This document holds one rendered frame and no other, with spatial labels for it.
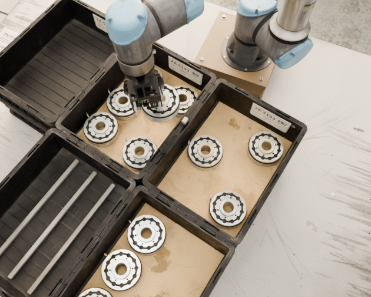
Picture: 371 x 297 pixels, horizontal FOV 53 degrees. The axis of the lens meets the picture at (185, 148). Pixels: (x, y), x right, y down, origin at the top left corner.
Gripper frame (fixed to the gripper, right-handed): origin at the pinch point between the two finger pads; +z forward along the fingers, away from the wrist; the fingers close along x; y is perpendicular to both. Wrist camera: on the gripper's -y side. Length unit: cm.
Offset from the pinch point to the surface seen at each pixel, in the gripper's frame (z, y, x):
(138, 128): 17.0, -1.8, -4.8
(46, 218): 15.5, 20.8, -34.3
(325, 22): 107, -96, 118
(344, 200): 33, 30, 55
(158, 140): 17.2, 3.5, 0.4
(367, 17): 108, -94, 146
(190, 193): 17.4, 21.8, 6.4
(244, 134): 18.6, 6.9, 26.6
